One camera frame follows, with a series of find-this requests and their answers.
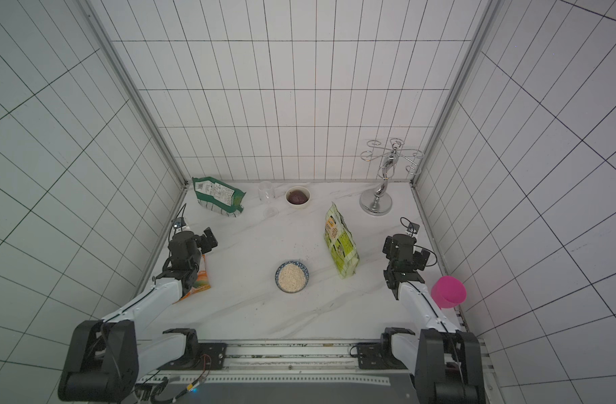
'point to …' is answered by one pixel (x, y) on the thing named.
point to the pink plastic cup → (448, 291)
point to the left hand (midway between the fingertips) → (198, 236)
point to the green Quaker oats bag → (340, 243)
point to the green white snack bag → (219, 197)
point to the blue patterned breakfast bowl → (291, 277)
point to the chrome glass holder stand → (379, 202)
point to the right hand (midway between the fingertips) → (399, 238)
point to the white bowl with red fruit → (298, 196)
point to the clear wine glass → (266, 190)
